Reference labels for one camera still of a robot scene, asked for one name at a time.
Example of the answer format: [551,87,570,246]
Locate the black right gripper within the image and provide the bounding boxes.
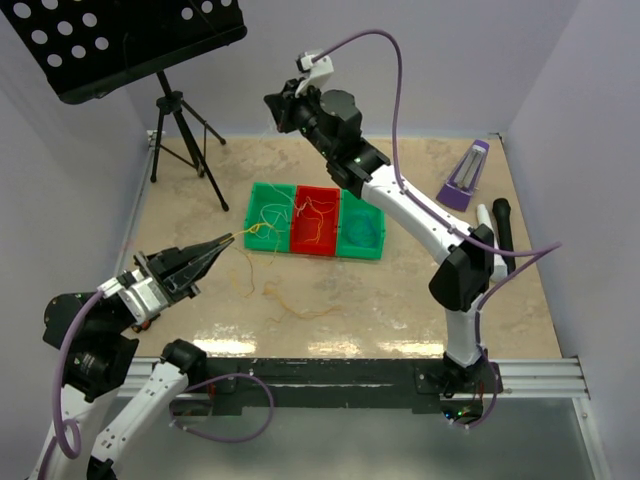
[264,77,336,162]

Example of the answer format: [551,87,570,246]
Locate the white wire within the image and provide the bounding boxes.
[254,112,296,266]
[251,202,292,238]

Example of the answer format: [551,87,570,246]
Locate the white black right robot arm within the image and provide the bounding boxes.
[264,79,494,393]

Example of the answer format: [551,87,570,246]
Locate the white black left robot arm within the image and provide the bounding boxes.
[30,234,233,479]

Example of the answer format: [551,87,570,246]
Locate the left green plastic bin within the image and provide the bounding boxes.
[244,182,296,253]

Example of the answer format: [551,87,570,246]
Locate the green plastic bin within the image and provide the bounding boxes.
[335,190,386,261]
[244,182,296,253]

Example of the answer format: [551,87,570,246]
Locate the red plastic bin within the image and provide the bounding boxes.
[290,185,341,257]

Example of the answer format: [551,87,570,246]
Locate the right green plastic bin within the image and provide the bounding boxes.
[335,190,386,261]

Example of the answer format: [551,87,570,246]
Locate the black music stand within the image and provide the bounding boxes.
[0,0,248,212]

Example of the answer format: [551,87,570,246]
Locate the purple metronome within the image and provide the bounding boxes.
[436,139,490,212]

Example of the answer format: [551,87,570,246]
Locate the black microphone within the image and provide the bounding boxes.
[492,198,516,282]

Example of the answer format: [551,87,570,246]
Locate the white microphone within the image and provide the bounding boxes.
[475,202,509,286]

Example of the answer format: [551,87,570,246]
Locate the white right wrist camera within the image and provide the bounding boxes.
[295,50,334,98]

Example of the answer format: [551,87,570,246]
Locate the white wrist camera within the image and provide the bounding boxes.
[97,269,170,327]
[295,50,334,98]

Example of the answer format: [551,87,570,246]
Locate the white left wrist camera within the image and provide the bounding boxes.
[97,269,170,327]

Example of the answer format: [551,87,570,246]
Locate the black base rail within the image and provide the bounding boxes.
[187,358,503,418]

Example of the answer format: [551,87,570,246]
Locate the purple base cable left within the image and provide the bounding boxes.
[168,368,276,444]

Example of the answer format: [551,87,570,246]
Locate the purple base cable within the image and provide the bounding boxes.
[444,349,501,430]
[168,368,276,444]

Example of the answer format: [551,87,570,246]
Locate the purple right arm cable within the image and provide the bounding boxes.
[312,29,563,351]

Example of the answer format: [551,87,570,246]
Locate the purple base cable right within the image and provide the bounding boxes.
[444,349,501,430]

